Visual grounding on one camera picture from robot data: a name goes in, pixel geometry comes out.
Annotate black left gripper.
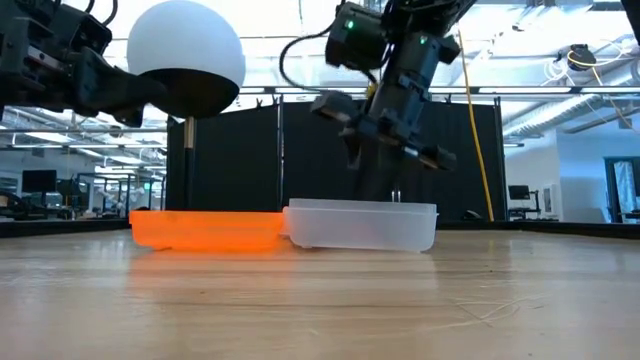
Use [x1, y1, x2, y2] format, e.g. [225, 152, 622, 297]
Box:
[0, 0, 169, 127]

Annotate clear plastic supply box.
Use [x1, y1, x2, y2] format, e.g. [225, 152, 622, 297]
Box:
[282, 197, 440, 253]

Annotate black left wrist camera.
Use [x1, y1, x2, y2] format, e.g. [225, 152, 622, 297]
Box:
[47, 3, 114, 54]

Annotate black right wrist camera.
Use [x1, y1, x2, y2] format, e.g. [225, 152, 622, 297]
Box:
[324, 1, 389, 70]

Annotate yellow cable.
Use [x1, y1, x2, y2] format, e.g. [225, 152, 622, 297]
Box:
[457, 29, 495, 223]

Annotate white globe lamp black base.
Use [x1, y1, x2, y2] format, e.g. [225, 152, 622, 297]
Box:
[126, 0, 247, 211]

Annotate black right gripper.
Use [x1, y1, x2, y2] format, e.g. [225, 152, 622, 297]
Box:
[310, 33, 462, 201]

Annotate round black ceiling fixture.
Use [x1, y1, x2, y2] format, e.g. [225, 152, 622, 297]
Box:
[567, 43, 597, 72]

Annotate black aluminium table frame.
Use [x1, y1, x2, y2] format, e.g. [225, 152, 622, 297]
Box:
[0, 218, 640, 240]

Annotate white framed picture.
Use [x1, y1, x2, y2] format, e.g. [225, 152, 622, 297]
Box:
[541, 183, 558, 217]

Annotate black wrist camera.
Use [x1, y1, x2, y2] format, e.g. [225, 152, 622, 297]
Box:
[324, 1, 389, 70]
[47, 3, 114, 54]

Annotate black partition screen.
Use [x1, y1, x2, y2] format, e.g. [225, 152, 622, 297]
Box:
[166, 97, 507, 224]

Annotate orange plastic box lid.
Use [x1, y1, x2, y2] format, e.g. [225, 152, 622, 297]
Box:
[128, 209, 286, 253]

